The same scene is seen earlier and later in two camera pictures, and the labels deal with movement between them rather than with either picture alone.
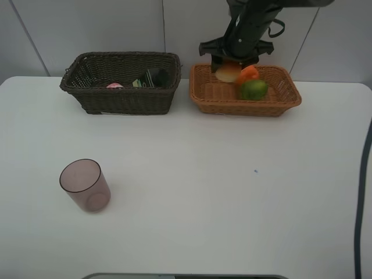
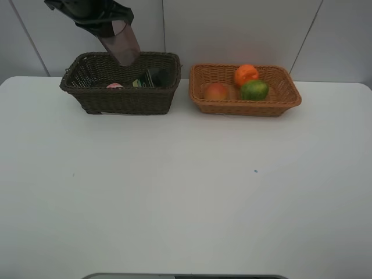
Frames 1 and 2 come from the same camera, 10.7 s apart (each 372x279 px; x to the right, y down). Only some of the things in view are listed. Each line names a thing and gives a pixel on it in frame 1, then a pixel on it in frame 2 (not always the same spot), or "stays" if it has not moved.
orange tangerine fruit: (248, 73) stays
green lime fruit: (254, 89) stays
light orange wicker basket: (210, 94) stays
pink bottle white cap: (113, 85) stays
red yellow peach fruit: (229, 72) to (215, 91)
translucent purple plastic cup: (83, 180) to (124, 45)
